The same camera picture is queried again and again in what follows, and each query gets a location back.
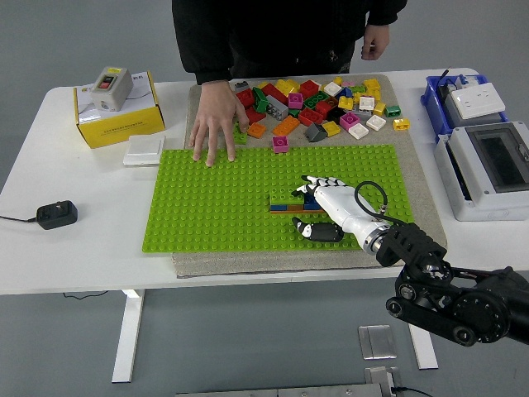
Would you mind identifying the orange flat plate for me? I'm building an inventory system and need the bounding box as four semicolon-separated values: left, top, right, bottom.
269;209;327;217

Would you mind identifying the black cable under table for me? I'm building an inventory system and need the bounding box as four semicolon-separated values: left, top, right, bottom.
61;290;109;301

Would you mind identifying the grey-brown mat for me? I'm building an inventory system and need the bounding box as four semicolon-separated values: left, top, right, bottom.
171;74;448;279

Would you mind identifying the white socket panel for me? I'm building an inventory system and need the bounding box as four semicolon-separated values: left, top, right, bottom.
450;81;507;121

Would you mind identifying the large metal floor plate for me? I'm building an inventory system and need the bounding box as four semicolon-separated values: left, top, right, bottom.
357;324;397;360

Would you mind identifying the person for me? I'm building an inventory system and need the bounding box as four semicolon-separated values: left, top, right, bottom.
171;0;409;86

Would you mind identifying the grey enclosure with window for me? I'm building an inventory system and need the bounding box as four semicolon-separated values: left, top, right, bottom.
432;120;529;223

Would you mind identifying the dark green long brick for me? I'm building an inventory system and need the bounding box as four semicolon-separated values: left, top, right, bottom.
303;91;331;109

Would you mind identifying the metal bracket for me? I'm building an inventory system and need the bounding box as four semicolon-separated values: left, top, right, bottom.
363;366;401;397

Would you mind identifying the lime green studded baseplate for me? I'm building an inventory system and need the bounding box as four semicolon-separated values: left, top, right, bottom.
141;144;416;254

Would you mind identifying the white wall switch plate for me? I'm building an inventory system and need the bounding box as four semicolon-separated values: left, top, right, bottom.
122;135;165;167

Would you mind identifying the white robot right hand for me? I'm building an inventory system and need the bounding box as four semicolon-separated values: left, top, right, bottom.
290;175;390;243

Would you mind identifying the orange long brick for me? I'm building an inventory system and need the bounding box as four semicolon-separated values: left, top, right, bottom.
271;115;301;136

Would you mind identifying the long grey brick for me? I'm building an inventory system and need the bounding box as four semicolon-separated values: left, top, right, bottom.
264;94;289;121

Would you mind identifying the black floor cable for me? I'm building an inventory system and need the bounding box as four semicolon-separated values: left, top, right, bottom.
392;385;435;397

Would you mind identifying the black adapter cord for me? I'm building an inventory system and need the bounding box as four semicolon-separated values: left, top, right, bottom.
0;213;39;224

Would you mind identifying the black power adapter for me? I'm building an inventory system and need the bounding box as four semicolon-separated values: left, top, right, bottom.
36;200;79;231

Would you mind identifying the person's right hand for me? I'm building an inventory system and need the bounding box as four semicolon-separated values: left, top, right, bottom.
188;80;250;168

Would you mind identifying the blue plastic bin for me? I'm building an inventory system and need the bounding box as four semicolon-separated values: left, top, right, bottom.
420;73;510;144

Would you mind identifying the metal bar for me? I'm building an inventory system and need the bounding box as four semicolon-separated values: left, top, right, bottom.
175;382;384;397

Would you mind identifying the grey plastic enclosure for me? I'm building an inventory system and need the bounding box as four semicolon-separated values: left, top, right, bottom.
441;84;503;127

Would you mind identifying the white table leg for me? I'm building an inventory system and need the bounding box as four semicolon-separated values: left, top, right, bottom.
407;324;439;371
111;289;145;384

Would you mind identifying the person's left hand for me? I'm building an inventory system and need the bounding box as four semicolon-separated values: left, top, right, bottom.
360;24;391;62

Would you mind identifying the yellow cardboard box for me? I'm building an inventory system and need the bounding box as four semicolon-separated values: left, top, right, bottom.
73;69;166;150

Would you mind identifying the lime green long brick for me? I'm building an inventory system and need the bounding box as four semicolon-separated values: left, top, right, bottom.
269;188;307;207

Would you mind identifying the long red brick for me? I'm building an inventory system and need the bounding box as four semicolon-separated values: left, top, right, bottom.
260;83;289;104

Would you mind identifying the grey push-button switch box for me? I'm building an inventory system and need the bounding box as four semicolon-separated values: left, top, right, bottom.
89;66;134;112

